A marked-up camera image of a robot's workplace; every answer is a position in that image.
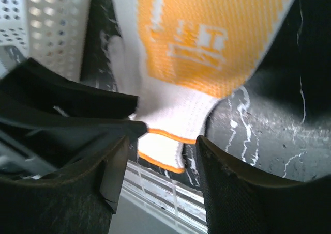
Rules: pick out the white perforated storage basket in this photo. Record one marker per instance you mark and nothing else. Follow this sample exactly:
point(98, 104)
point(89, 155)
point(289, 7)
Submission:
point(49, 31)

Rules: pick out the yellow dotted work glove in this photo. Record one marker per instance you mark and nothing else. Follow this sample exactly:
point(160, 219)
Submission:
point(181, 57)

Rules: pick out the aluminium front rail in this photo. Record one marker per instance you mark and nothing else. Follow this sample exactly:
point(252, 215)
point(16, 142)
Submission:
point(177, 206)

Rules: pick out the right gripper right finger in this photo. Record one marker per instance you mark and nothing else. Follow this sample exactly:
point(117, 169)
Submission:
point(240, 198)

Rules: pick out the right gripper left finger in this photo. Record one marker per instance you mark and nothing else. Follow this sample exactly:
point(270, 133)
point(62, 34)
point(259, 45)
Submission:
point(78, 198)

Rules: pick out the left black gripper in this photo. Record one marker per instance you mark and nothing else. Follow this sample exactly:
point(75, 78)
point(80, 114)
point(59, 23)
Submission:
point(48, 122)

